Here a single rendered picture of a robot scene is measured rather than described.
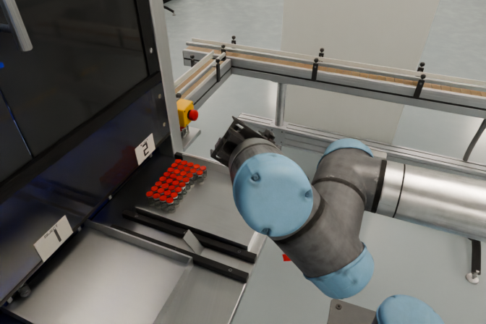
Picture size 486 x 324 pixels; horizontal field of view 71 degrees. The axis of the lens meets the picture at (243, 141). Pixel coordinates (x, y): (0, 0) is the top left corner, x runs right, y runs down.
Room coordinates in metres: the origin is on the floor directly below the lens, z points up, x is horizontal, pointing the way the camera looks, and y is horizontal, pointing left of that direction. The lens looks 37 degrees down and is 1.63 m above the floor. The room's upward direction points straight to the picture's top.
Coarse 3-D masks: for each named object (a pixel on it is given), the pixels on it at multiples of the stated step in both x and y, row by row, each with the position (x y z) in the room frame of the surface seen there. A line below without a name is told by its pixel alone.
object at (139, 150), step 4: (148, 136) 0.80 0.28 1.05; (152, 136) 0.82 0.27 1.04; (144, 140) 0.78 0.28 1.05; (148, 140) 0.80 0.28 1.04; (152, 140) 0.81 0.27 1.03; (140, 144) 0.77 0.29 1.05; (148, 144) 0.80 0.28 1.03; (152, 144) 0.81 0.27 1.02; (136, 148) 0.75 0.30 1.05; (140, 148) 0.76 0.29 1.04; (144, 148) 0.78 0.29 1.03; (148, 148) 0.79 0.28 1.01; (152, 148) 0.81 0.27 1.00; (136, 152) 0.74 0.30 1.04; (140, 152) 0.76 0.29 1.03; (140, 156) 0.76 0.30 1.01; (144, 156) 0.77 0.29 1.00; (140, 160) 0.75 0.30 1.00
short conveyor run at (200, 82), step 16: (192, 64) 1.52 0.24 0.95; (208, 64) 1.58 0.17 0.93; (224, 64) 1.57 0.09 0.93; (176, 80) 1.32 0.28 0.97; (192, 80) 1.33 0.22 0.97; (208, 80) 1.40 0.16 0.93; (224, 80) 1.56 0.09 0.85; (176, 96) 1.14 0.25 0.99; (192, 96) 1.26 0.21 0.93; (208, 96) 1.39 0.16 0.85
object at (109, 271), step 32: (96, 224) 0.59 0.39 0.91; (64, 256) 0.51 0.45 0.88; (96, 256) 0.51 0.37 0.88; (128, 256) 0.51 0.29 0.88; (160, 256) 0.51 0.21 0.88; (32, 288) 0.43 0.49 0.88; (64, 288) 0.43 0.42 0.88; (96, 288) 0.43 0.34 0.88; (128, 288) 0.43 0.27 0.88; (160, 288) 0.43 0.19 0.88; (32, 320) 0.34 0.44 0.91; (64, 320) 0.35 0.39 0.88; (96, 320) 0.35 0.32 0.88; (128, 320) 0.35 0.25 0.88; (160, 320) 0.35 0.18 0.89
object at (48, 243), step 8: (64, 216) 0.50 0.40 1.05; (56, 224) 0.48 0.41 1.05; (64, 224) 0.50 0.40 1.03; (48, 232) 0.46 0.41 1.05; (64, 232) 0.49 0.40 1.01; (72, 232) 0.50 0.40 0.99; (40, 240) 0.44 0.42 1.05; (48, 240) 0.45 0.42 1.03; (56, 240) 0.47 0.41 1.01; (64, 240) 0.48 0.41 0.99; (40, 248) 0.43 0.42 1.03; (48, 248) 0.45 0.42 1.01; (56, 248) 0.46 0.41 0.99; (40, 256) 0.43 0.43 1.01; (48, 256) 0.44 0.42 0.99
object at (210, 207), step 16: (192, 160) 0.87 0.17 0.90; (208, 176) 0.81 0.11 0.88; (224, 176) 0.81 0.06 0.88; (192, 192) 0.74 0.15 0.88; (208, 192) 0.74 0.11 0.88; (224, 192) 0.74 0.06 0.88; (144, 208) 0.68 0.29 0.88; (160, 208) 0.68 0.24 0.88; (176, 208) 0.68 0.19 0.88; (192, 208) 0.68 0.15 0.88; (208, 208) 0.68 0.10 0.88; (224, 208) 0.68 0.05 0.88; (176, 224) 0.60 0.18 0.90; (192, 224) 0.62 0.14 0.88; (208, 224) 0.62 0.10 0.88; (224, 224) 0.62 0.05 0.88; (240, 224) 0.62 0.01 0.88; (224, 240) 0.55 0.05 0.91; (240, 240) 0.56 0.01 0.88
